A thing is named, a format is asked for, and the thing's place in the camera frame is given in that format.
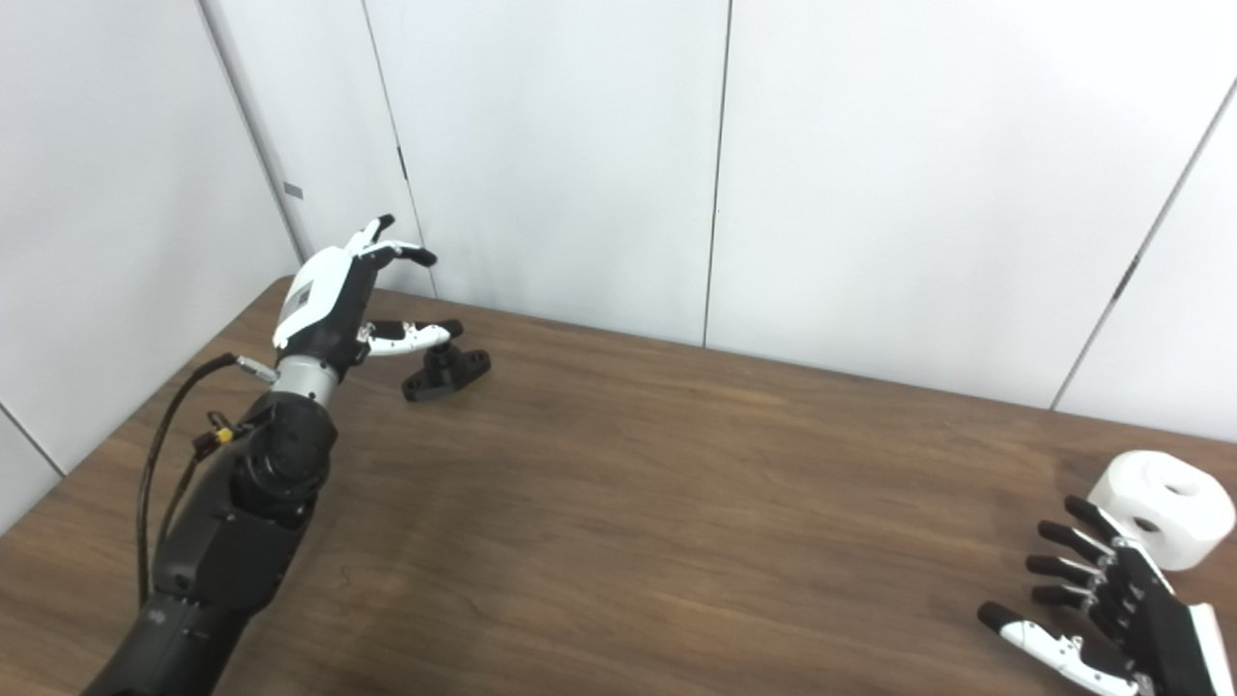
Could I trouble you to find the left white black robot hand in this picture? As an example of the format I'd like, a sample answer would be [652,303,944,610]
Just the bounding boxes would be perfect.
[271,214,465,407]

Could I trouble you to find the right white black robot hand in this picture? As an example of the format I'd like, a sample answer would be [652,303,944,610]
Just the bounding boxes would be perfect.
[976,495,1237,696]

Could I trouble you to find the round white holed piece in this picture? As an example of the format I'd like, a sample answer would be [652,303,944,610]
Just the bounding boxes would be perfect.
[1087,450,1237,571]

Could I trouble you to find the black flanged holder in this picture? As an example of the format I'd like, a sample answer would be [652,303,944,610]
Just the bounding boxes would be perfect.
[401,343,492,403]

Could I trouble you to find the thin black wire yellow plug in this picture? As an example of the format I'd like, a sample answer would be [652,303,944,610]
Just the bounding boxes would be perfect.
[191,411,243,463]

